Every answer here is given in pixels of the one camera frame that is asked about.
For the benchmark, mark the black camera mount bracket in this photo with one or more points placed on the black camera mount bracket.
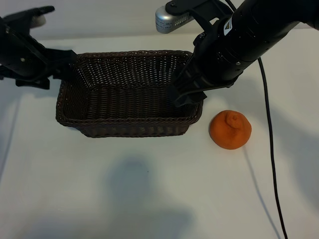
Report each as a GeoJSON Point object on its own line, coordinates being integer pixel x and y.
{"type": "Point", "coordinates": [199, 10]}
{"type": "Point", "coordinates": [30, 12]}

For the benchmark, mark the dark brown wicker basket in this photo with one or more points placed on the dark brown wicker basket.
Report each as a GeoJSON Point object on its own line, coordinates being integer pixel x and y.
{"type": "Point", "coordinates": [124, 109]}

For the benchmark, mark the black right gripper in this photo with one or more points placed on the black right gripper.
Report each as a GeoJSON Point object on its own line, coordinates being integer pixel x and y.
{"type": "Point", "coordinates": [221, 57]}

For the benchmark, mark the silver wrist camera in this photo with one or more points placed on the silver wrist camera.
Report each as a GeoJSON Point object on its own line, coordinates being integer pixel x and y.
{"type": "Point", "coordinates": [38, 21]}
{"type": "Point", "coordinates": [164, 21]}

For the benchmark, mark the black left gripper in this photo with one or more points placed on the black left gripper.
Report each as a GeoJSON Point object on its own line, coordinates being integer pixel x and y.
{"type": "Point", "coordinates": [20, 57]}

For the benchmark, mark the orange fruit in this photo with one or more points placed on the orange fruit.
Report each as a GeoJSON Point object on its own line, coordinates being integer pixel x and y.
{"type": "Point", "coordinates": [229, 132]}

